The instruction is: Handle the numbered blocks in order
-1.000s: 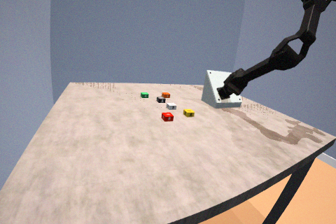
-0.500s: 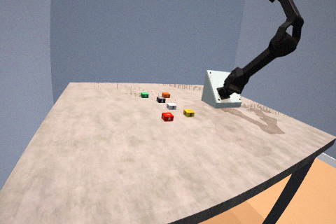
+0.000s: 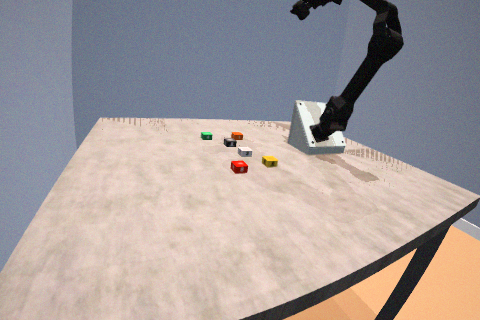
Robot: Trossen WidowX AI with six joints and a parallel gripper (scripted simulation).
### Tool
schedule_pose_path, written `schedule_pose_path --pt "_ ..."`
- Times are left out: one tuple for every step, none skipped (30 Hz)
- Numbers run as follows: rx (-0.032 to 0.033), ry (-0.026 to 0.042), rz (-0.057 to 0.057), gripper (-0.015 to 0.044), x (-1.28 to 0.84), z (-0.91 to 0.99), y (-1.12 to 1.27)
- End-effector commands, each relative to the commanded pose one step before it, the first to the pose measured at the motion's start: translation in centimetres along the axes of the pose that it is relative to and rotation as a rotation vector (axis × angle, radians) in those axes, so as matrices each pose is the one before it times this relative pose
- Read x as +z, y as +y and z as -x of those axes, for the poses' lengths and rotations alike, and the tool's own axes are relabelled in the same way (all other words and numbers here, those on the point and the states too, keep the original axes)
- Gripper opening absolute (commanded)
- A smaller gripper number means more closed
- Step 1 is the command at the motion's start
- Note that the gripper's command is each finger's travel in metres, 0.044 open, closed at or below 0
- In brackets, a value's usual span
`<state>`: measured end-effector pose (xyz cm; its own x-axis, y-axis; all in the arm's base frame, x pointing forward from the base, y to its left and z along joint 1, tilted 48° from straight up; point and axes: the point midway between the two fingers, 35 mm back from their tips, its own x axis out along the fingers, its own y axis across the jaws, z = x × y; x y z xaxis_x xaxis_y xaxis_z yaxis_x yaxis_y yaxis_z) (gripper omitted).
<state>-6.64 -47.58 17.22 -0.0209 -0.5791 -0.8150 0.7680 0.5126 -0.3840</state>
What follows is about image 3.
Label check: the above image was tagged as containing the yellow block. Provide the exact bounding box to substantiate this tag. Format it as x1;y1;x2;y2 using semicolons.
262;156;279;168

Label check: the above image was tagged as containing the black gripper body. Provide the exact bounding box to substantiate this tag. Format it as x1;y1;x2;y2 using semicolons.
293;0;327;20

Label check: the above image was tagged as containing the red block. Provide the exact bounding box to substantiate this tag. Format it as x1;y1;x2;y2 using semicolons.
231;161;248;174

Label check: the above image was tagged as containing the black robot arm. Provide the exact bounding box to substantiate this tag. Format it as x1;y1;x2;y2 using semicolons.
309;0;404;143

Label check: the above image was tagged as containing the orange block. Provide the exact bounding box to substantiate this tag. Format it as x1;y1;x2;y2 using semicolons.
231;132;243;140

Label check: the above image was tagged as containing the green block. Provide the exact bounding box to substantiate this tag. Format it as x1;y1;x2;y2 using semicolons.
201;132;212;140

